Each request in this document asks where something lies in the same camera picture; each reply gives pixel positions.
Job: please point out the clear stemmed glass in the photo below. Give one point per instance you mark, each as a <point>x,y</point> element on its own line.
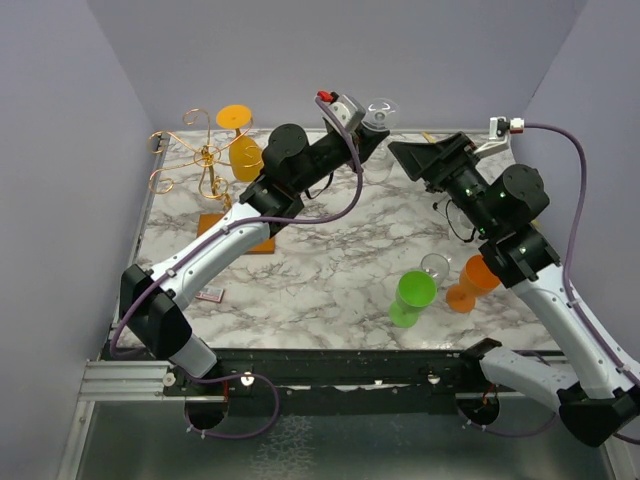
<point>437,267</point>

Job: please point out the green plastic wine glass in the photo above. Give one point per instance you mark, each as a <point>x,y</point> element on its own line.
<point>415,291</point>

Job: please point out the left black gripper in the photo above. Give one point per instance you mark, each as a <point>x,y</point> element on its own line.
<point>365,140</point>

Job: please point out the yellow plastic wine glass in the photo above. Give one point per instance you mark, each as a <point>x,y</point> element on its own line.
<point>245,156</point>

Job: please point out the orange plastic wine glass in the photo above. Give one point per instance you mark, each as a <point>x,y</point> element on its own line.
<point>475,280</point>

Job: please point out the gold wire glass rack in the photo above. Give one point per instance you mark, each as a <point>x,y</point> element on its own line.
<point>207,157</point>

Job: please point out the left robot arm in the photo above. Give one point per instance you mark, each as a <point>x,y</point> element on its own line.
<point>151,303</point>

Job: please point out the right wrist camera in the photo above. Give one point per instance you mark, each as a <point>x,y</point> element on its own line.
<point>499,135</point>

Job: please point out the small red white box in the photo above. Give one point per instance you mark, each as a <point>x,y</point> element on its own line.
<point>211,294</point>

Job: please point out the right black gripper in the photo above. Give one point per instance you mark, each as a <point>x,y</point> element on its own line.
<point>452,154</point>

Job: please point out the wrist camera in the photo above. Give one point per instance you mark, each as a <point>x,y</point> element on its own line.
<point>499,135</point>
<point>341,109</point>

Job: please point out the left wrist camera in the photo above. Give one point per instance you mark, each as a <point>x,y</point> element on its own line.
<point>341,109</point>

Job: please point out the black metal base rail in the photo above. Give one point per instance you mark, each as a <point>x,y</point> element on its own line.
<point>257,382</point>

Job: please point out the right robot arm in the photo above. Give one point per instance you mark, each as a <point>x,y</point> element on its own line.
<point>601,394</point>

